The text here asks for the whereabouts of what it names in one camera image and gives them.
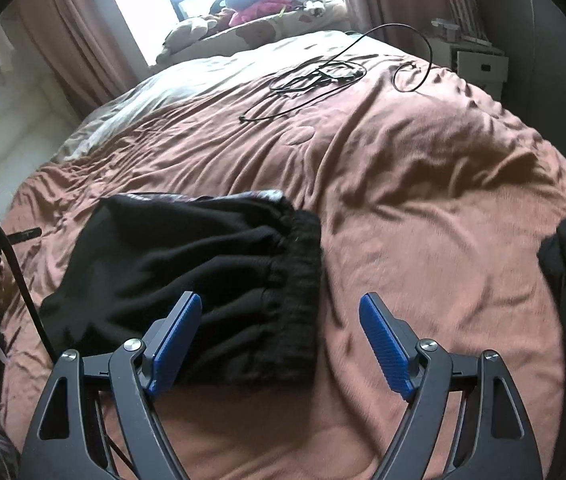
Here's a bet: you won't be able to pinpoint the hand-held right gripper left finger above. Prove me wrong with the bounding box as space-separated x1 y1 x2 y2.
20 290 204 480

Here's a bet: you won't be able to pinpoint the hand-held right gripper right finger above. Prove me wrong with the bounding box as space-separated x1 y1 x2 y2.
358 292 546 480

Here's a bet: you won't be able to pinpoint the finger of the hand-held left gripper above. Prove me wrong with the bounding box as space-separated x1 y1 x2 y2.
5 227 43 244

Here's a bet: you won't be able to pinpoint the black pants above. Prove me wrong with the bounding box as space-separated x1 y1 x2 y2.
40 190 325 389

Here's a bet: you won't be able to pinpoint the brown blanket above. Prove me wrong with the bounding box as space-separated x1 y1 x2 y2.
0 52 566 480

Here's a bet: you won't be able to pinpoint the white duvet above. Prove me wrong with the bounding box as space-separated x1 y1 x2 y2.
56 30 416 162

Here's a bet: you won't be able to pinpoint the white bedside cabinet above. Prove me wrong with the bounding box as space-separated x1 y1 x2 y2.
432 42 510 102

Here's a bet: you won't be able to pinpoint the spotted cushion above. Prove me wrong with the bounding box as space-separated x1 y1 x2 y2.
155 9 353 65

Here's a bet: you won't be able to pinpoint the pile of clothes and plush toys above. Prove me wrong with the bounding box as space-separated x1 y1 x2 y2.
163 0 350 43

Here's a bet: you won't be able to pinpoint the row of books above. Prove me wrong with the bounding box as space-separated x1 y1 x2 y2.
444 0 491 46

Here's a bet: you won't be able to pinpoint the coiled black cable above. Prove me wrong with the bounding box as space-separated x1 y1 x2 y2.
238 57 368 123

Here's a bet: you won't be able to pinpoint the long thin black cable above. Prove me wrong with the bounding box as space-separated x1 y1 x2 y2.
347 23 434 94

